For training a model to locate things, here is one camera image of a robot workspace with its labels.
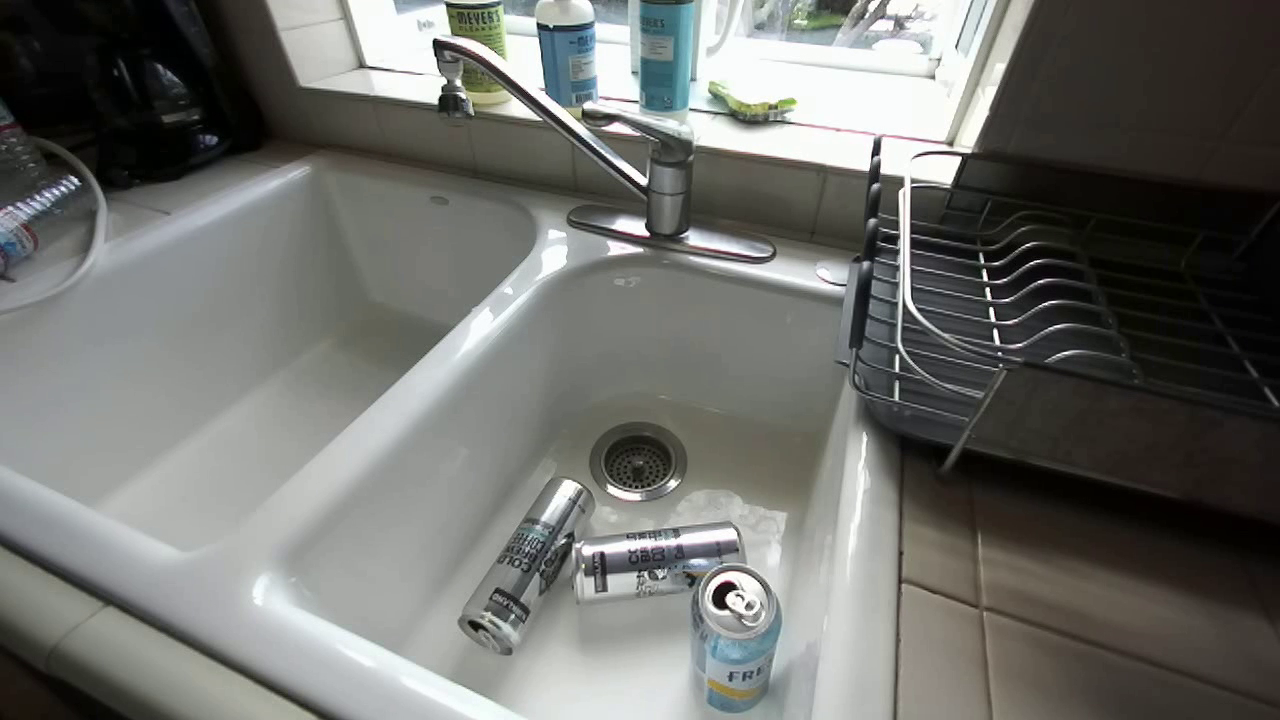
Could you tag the chrome sink faucet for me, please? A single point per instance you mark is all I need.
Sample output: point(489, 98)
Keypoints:
point(667, 186)

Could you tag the white double basin sink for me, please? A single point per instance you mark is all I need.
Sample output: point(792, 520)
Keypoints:
point(401, 442)

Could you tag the teal label pump bottle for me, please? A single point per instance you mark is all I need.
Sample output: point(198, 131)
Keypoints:
point(667, 53)

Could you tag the green label spray bottle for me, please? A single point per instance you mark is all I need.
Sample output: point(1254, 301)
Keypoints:
point(476, 42)

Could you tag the metal drain strainer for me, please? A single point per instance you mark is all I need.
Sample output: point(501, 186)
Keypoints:
point(639, 461)

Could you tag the slim silver can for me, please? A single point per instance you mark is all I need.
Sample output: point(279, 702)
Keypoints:
point(652, 561)
point(526, 567)

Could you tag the short blue drink can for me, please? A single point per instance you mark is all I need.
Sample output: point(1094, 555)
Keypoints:
point(739, 652)

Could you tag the black bag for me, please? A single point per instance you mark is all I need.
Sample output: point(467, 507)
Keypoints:
point(120, 83)

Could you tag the white tube with print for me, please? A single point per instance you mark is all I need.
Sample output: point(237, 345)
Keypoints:
point(34, 223)

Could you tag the white window frame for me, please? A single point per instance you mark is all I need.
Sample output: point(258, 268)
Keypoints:
point(855, 93)

